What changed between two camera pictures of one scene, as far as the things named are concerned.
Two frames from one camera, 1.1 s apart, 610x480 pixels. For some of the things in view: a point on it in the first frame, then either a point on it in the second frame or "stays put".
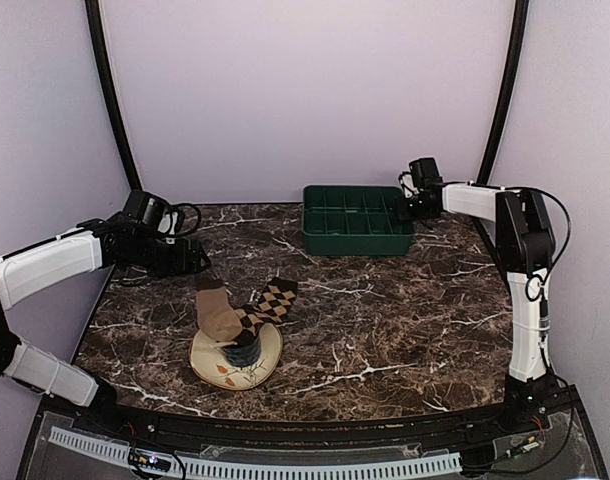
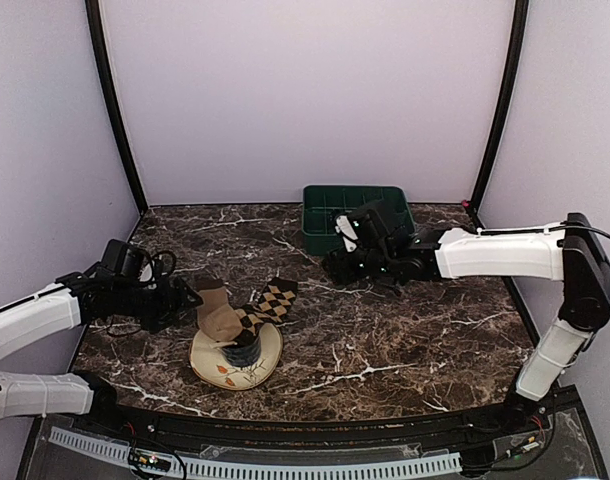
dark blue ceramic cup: [247, 350] stays put
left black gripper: [181, 265] to [170, 307]
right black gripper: [404, 215] to [341, 271]
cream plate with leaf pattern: [210, 365] stays put
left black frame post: [99, 48] stays put
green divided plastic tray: [352, 220] stays put
